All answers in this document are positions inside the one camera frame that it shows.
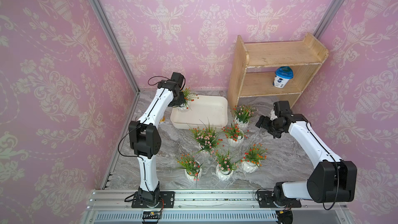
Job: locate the red flower plant white pot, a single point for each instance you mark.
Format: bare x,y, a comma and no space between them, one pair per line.
234,135

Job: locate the orange flower plant front right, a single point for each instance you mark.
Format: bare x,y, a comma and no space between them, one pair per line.
252,158

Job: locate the blue lid white tub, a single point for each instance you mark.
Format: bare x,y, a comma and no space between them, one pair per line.
282,76

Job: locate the tall pink flower plant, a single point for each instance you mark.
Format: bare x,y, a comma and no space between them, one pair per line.
208,138

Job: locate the wooden two-tier shelf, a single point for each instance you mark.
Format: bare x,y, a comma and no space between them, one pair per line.
255,64

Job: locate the cream plastic storage box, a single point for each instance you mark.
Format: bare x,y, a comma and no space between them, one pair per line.
202,112

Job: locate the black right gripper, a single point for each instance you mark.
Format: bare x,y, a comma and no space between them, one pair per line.
265,125

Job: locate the orange flower plant white pot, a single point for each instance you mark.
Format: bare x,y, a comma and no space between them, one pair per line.
189,97

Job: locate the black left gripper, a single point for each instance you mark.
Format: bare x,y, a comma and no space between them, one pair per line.
181,100

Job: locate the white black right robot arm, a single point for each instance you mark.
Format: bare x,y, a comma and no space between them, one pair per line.
333,179

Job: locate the pink flower plant front centre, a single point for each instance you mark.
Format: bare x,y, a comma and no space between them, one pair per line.
226,164

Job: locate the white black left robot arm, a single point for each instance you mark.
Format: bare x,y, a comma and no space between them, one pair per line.
145,139

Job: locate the pink flower plant back right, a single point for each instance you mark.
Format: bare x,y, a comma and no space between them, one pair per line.
243,115

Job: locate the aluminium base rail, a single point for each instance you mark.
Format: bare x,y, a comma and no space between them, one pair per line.
208,206

